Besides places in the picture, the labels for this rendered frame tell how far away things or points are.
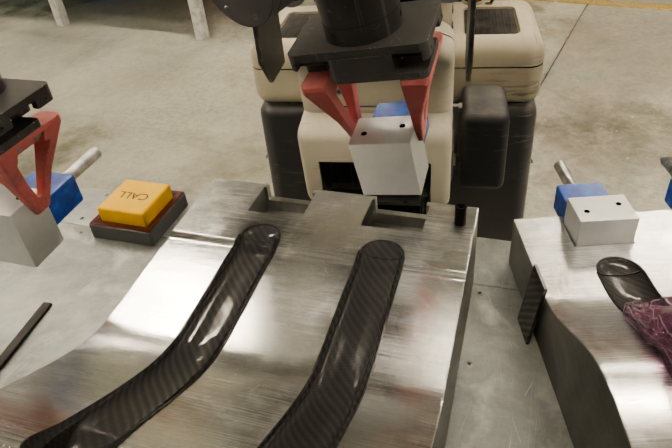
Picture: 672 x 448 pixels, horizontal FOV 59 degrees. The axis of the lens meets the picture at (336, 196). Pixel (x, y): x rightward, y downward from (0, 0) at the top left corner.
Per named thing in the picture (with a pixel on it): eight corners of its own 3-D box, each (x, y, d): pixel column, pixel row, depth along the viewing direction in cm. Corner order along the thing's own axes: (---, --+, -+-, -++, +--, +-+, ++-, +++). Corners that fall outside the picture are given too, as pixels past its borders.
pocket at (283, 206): (271, 213, 61) (266, 183, 58) (321, 219, 59) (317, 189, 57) (253, 241, 57) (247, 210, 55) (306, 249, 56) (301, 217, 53)
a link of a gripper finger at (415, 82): (444, 162, 45) (424, 51, 39) (354, 164, 47) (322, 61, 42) (455, 109, 50) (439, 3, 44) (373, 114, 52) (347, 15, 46)
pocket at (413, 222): (375, 226, 57) (373, 195, 55) (430, 233, 56) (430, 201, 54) (363, 257, 54) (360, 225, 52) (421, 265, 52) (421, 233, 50)
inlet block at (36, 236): (84, 172, 60) (64, 125, 57) (126, 177, 58) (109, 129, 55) (-12, 259, 50) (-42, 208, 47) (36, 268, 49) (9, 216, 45)
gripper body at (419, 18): (431, 67, 40) (412, -43, 35) (292, 79, 43) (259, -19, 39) (444, 20, 44) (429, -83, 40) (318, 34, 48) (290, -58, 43)
